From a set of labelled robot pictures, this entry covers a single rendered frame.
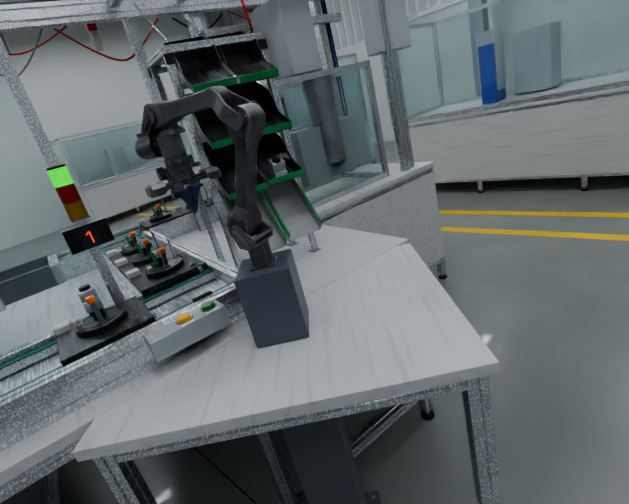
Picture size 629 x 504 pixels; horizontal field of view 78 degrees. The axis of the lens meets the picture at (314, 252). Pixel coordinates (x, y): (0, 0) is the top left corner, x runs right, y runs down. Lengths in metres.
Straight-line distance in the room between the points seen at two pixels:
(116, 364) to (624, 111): 4.18
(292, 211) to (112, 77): 11.53
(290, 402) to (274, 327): 0.23
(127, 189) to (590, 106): 8.83
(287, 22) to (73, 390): 1.90
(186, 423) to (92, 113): 11.69
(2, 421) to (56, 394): 0.11
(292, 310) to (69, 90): 11.61
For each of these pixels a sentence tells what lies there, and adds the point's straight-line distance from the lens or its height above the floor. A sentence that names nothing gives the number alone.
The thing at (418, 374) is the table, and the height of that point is 0.86.
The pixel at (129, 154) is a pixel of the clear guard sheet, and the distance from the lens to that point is 10.30.
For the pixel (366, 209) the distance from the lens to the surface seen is 2.33.
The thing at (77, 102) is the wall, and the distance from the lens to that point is 12.33.
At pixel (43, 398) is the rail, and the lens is 1.16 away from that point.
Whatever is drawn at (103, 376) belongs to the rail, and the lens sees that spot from 1.16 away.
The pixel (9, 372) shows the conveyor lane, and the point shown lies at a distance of 1.43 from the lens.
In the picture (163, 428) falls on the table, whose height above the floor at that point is 0.86.
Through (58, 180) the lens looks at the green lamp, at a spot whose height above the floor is 1.38.
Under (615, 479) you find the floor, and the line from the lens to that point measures 1.84.
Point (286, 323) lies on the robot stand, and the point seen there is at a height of 0.92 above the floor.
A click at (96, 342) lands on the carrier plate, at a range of 1.20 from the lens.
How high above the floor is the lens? 1.41
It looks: 20 degrees down
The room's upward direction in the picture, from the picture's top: 15 degrees counter-clockwise
